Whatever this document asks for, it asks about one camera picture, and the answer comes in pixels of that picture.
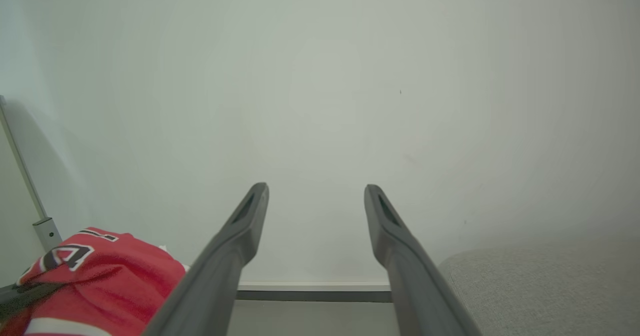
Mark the grey metal stand frame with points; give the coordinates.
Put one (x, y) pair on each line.
(46, 232)

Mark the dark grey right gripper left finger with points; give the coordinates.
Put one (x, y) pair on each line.
(220, 271)

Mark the grey fabric cushion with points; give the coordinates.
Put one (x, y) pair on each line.
(550, 291)

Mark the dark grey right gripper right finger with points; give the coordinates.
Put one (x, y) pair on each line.
(415, 281)

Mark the red basketball jersey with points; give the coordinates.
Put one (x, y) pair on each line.
(110, 286)

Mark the white and black wall baseboard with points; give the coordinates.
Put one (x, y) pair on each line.
(310, 292)

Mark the dark grey laundry basket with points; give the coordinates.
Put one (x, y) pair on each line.
(22, 298)

